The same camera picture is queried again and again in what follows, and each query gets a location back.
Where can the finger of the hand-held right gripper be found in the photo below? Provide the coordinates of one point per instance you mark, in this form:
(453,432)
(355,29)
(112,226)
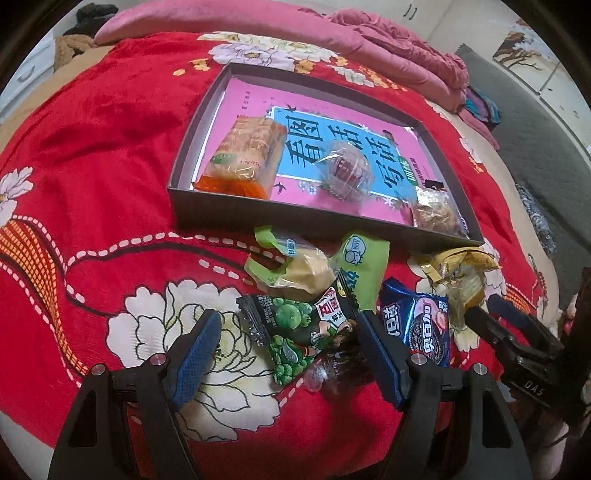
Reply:
(487,330)
(510,313)

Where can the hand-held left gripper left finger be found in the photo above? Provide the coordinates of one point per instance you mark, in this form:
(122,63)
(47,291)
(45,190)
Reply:
(198,360)

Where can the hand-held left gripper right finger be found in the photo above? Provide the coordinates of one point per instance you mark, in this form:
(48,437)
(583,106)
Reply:
(383,360)

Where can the yellow candy packet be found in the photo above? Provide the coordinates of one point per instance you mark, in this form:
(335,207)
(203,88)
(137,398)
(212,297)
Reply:
(448,267)
(464,295)

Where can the small dark roll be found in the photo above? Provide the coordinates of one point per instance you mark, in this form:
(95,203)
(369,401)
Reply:
(341,369)

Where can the blue cookie packet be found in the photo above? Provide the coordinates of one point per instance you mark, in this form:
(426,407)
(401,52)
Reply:
(420,327)

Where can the black green pea packet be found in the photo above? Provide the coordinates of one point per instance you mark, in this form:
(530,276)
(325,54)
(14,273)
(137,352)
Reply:
(286,332)

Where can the light green cartoon packet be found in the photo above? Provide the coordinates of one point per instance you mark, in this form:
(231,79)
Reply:
(364,263)

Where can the green clear cake packet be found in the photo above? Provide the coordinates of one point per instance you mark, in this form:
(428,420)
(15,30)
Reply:
(300,270)

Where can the clear round pastry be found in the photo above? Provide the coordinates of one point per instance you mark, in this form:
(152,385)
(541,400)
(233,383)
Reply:
(436,212)

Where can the grey cardboard box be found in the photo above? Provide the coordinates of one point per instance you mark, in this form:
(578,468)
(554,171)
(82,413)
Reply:
(277,212)

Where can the clear dark cake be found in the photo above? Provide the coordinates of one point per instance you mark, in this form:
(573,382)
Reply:
(344,170)

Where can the orange biscuit packet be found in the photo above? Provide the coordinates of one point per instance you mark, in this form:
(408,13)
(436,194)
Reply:
(244,147)

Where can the silver patterned cloth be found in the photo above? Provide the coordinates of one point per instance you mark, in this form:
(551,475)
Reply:
(535,217)

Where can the grey padded mat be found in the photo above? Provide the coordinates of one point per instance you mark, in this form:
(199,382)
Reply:
(531,152)

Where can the colourful cloth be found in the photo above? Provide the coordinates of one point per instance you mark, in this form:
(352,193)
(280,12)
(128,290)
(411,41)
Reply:
(482,106)

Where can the red floral blanket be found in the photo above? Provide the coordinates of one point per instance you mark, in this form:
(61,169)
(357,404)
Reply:
(115,161)

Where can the pink book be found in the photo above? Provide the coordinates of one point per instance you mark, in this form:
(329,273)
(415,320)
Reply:
(249,97)

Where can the pink folded quilt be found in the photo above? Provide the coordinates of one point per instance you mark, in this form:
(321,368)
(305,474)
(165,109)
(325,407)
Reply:
(392,50)

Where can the white drawer cabinet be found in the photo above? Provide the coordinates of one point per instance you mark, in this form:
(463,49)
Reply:
(32,69)

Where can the brown fuzzy cloth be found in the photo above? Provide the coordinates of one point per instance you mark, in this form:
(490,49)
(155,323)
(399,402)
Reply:
(69,50)

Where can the dark clothes pile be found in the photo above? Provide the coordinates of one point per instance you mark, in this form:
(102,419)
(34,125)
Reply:
(90,14)

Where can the tree wall painting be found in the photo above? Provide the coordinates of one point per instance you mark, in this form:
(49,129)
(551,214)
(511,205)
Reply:
(521,50)

